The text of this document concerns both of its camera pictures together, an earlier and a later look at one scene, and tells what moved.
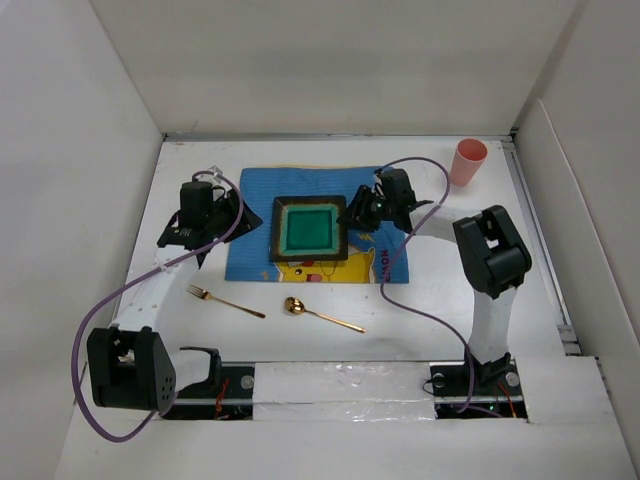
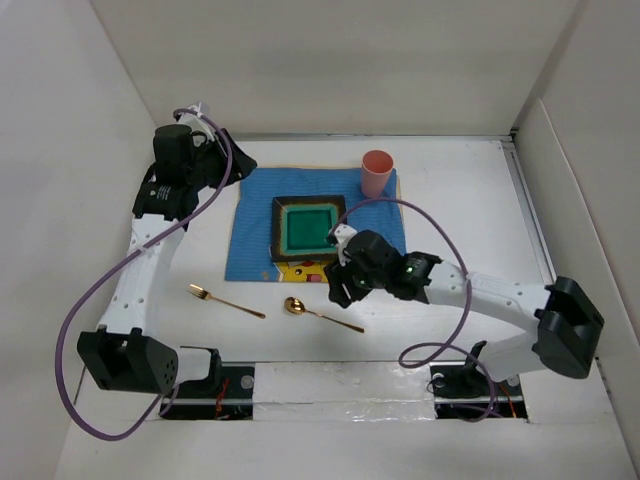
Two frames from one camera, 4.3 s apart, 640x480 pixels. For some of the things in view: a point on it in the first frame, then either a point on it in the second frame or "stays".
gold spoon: (295, 306) stays
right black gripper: (354, 217) to (336, 276)
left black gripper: (228, 201) to (241, 166)
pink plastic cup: (467, 159) to (376, 166)
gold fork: (205, 295) stays
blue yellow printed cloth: (370, 254) stays
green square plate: (309, 228) stays
